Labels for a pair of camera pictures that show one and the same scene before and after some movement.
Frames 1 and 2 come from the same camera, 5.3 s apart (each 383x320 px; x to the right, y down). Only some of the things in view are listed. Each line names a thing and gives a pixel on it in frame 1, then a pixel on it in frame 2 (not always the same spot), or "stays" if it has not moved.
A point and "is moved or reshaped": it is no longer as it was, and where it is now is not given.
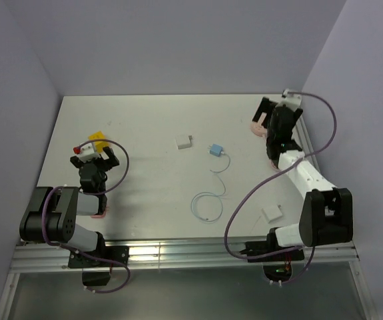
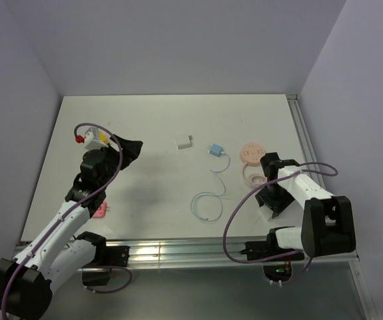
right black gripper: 266,106 to 276,206
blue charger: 215,149 stays
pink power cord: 273,165 is moved or reshaped
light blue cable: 214,194 stays
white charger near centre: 183,141 stays
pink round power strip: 256,127 to 251,153
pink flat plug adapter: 100,216 stays
